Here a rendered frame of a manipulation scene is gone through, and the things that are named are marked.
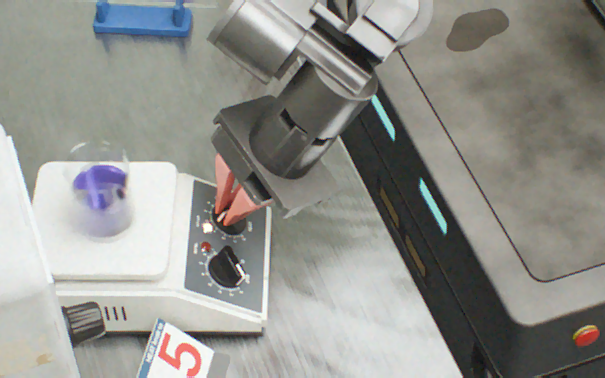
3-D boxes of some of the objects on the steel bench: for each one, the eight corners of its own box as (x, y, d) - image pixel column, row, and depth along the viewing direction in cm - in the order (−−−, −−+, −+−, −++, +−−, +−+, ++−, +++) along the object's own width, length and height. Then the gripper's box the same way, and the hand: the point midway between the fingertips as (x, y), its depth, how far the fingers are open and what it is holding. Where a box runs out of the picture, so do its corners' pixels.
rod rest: (193, 15, 135) (190, -11, 132) (188, 37, 133) (185, 12, 130) (99, 10, 135) (94, -16, 133) (93, 32, 133) (88, 7, 130)
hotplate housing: (271, 219, 117) (268, 162, 111) (267, 340, 109) (263, 286, 103) (30, 218, 118) (13, 161, 111) (7, 339, 109) (-13, 285, 103)
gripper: (379, 149, 101) (285, 253, 111) (306, 50, 103) (221, 161, 114) (322, 171, 96) (229, 277, 106) (247, 67, 99) (163, 180, 109)
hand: (229, 212), depth 110 cm, fingers closed, pressing on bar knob
